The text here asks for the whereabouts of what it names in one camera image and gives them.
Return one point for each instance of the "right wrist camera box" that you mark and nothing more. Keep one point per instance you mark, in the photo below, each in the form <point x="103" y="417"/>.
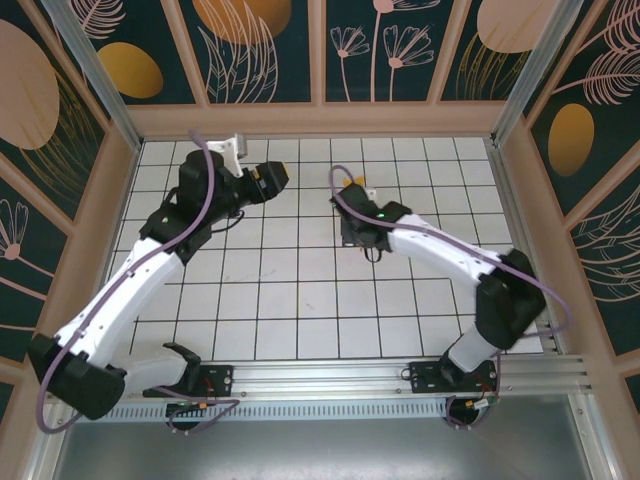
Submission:
<point x="370" y="191"/>

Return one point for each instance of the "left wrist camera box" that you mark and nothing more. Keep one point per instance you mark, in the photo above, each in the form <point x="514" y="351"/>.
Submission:
<point x="225" y="150"/>

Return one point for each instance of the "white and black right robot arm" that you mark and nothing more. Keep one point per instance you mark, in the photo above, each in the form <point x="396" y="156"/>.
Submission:
<point x="450" y="245"/>

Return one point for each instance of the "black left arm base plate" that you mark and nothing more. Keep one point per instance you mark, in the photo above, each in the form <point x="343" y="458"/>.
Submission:
<point x="220" y="380"/>

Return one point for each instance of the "grey metal sheet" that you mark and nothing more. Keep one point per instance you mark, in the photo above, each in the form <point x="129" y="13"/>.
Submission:
<point x="325" y="450"/>

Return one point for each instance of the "yellow power connector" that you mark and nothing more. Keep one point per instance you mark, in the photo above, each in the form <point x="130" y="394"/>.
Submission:
<point x="203" y="404"/>
<point x="473" y="404"/>

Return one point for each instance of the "aluminium mounting rail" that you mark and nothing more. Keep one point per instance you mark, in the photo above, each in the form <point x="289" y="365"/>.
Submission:
<point x="325" y="375"/>

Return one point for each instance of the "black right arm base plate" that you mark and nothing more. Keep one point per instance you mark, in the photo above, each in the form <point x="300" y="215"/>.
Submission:
<point x="425" y="380"/>

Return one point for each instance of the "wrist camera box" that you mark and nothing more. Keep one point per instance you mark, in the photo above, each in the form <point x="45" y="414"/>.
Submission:
<point x="225" y="150"/>
<point x="370" y="191"/>

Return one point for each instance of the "aluminium side rail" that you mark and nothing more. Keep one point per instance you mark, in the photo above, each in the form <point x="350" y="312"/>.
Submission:
<point x="505" y="200"/>

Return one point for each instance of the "aluminium frame post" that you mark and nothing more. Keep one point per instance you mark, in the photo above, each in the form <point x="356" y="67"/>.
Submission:
<point x="100" y="85"/>
<point x="530" y="65"/>

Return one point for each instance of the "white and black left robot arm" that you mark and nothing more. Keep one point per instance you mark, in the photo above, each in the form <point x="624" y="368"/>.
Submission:
<point x="130" y="295"/>

